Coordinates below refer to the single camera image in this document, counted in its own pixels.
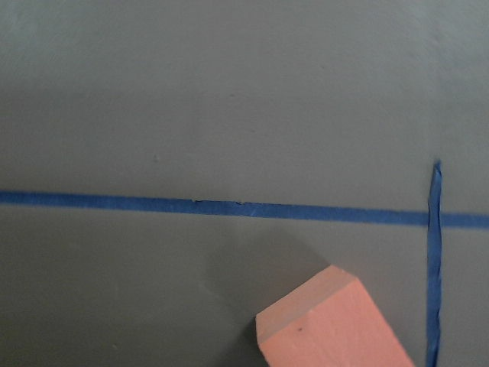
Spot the orange foam block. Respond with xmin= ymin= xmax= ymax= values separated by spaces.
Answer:
xmin=255 ymin=265 xmax=413 ymax=366

